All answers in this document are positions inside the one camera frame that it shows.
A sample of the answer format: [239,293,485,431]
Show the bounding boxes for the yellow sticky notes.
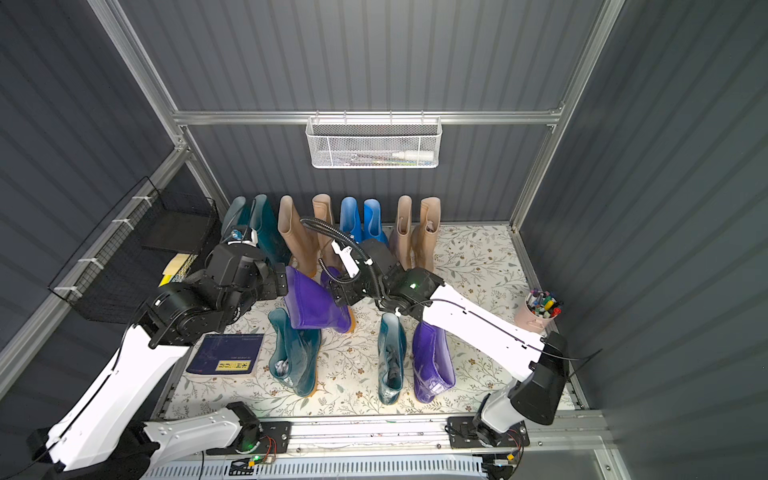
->
[159,253,197,286]

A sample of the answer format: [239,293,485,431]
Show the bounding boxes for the dark green boot far left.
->
[220,196,251,241]

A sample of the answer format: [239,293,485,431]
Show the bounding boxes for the blue rain boot front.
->
[339,196,363,242]

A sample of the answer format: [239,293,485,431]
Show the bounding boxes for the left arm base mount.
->
[206,421,293,456]

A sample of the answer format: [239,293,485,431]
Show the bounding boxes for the black corrugated cable hose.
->
[298,216,385,301]

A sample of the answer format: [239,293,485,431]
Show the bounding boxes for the dark blue notebook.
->
[186,334,264,376]

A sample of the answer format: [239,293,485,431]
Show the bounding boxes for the blue rain boot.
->
[362,199,388,245]
[339,196,363,242]

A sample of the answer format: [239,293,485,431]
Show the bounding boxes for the beige rain boot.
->
[389,195,412,270]
[413,197,441,272]
[278,195,319,278]
[311,192,346,271]

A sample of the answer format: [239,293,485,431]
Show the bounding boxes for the dark green boot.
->
[248,194,292,265]
[268,308,322,398]
[220,196,251,241]
[377,313,407,405]

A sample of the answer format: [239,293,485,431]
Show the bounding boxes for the pink pen cup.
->
[514,289,563,334]

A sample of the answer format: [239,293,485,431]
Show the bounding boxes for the white wire wall basket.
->
[305,115,443,170]

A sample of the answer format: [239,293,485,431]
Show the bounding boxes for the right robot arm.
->
[329,237,568,434]

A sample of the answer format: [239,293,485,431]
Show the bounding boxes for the blue rain boot back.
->
[362,199,388,245]

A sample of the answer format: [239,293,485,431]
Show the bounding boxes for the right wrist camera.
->
[331,240,360,278]

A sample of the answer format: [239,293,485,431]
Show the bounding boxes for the purple boot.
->
[284,266,355,334]
[412,322,456,403]

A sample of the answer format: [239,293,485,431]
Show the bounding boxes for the dark green front boot right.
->
[377,313,407,405]

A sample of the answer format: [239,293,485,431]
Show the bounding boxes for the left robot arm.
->
[28,242,288,479]

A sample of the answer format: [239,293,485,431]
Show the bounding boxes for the black wire side basket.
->
[48,177,220,324]

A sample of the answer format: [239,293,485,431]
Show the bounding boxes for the dark green boot back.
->
[248,194,292,265]

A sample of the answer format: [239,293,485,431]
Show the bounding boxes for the dark green front boot left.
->
[268,308,322,398]

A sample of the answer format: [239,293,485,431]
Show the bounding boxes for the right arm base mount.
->
[444,415,530,450]

